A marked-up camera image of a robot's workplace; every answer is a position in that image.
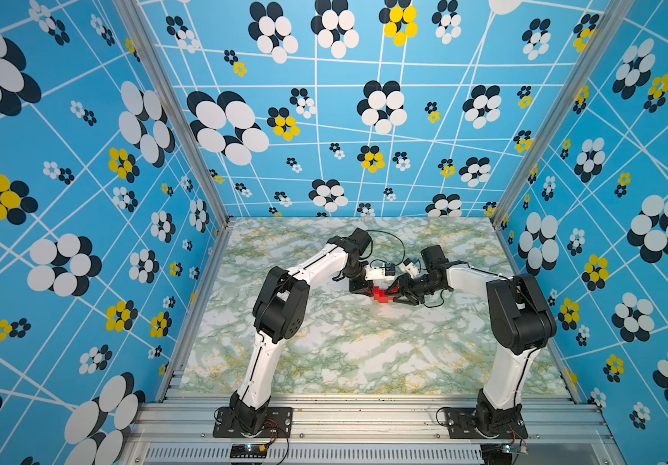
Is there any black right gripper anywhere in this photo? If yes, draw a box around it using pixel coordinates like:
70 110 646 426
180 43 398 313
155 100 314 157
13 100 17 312
383 274 440 304

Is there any long red lego brick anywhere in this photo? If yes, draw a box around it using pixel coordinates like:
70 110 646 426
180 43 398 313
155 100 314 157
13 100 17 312
369 286 394 303

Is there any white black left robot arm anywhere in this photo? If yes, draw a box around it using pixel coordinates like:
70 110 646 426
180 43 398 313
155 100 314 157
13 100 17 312
229 228 372 435

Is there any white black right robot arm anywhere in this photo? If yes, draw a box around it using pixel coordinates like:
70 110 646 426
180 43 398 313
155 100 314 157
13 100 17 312
374 245 558 439

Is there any right controller board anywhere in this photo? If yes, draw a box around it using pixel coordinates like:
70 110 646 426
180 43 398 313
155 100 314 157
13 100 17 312
481 444 523 465

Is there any controller board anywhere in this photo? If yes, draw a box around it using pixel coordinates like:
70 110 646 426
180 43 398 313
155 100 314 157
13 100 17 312
481 444 523 465
229 443 269 463

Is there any left controller board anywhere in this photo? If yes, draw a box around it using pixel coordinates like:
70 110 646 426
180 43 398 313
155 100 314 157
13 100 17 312
229 443 269 463

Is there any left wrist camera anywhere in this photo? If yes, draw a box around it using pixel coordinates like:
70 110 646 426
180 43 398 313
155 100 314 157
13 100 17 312
365 263 396 282

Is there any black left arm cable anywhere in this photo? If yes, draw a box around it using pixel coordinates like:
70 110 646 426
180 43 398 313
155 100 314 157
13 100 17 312
367 229 407 269

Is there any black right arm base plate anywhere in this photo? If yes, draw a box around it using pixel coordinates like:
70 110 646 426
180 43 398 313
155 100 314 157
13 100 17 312
438 405 529 441

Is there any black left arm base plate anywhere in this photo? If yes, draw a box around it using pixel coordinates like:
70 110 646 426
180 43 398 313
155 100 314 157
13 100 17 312
212 404 293 439

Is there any aluminium left table rail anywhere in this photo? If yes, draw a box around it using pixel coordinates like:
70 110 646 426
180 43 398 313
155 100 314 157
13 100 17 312
155 219 233 403

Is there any aluminium right corner post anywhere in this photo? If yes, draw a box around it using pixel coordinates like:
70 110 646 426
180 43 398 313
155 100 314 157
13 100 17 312
492 0 635 231

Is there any aluminium corner post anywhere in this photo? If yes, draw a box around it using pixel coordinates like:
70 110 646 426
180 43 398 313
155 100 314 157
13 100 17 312
114 0 229 231
492 0 635 231

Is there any aluminium left corner post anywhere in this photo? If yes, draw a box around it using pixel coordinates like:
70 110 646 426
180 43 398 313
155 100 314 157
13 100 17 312
114 0 229 231

